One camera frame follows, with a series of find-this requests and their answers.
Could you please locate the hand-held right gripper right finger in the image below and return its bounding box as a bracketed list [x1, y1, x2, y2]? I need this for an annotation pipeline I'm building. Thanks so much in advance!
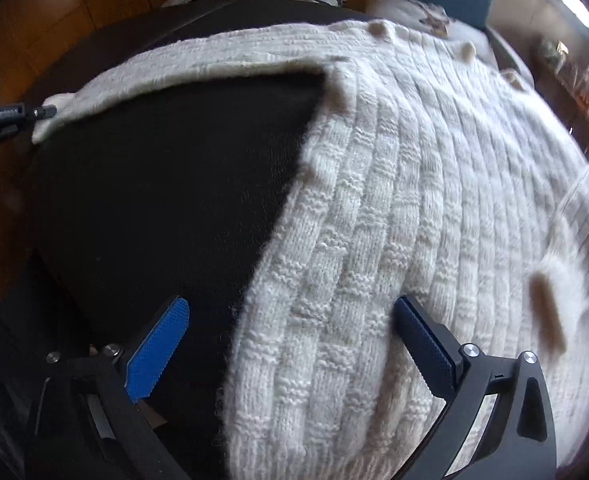
[395, 295, 557, 480]

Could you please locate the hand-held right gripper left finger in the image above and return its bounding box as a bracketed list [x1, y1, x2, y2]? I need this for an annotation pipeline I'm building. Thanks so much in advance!
[27, 296, 195, 480]

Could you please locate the cream knit sweater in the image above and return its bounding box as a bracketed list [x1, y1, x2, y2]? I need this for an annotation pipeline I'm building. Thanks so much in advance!
[32, 17, 589, 480]

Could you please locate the row of jars and bottles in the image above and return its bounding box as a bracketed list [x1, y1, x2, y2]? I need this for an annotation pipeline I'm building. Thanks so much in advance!
[537, 35, 589, 106]

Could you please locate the grey deer print pillow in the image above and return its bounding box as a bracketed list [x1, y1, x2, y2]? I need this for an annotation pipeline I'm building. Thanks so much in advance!
[364, 0, 492, 63]

